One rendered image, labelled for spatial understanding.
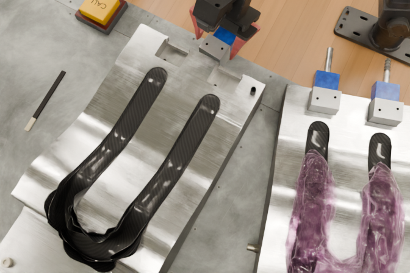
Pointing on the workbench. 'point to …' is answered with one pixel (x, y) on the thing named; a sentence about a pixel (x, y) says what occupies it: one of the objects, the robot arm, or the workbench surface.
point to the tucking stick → (44, 101)
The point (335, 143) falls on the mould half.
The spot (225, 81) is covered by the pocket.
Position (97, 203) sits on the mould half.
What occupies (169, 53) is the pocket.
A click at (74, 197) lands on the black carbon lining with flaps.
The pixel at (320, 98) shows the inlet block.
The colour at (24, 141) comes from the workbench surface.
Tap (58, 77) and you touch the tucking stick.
